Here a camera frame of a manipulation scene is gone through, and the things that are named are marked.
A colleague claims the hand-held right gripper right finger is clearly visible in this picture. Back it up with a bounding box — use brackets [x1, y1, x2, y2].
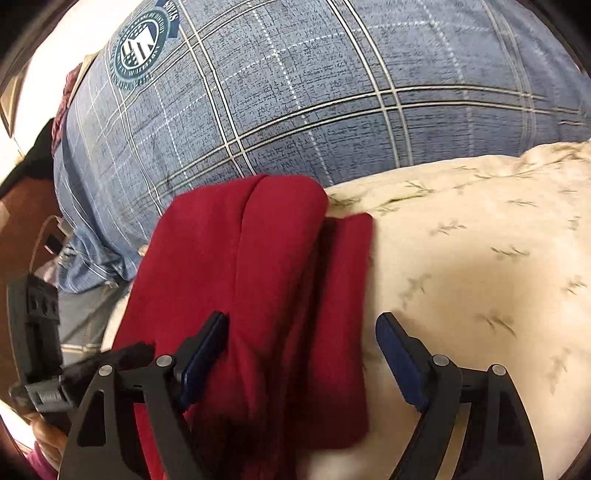
[375, 312, 544, 480]

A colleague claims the red knit garment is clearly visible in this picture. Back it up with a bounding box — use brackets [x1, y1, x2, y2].
[108, 174, 375, 480]

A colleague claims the person's left hand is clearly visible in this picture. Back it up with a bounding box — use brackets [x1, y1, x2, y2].
[25, 408, 70, 468]

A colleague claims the white charger plug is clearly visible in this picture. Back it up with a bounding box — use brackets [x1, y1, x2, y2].
[45, 219, 71, 256]

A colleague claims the cream printed bed sheet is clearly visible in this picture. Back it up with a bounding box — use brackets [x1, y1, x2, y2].
[99, 141, 591, 480]

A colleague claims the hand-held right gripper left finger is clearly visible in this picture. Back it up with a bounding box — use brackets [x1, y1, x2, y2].
[60, 312, 230, 480]

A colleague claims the black cloth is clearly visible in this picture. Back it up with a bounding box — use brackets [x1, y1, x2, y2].
[0, 117, 59, 200]

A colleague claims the maroon patterned cloth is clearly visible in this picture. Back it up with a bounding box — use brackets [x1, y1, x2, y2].
[51, 65, 86, 154]

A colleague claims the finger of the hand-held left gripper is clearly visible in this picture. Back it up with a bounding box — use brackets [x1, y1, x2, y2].
[59, 342, 156, 398]

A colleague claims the brown wooden bed frame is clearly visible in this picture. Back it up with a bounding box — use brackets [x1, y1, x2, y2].
[0, 185, 64, 288]

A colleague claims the white charger cable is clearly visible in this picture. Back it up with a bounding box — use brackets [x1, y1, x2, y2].
[28, 215, 62, 274]

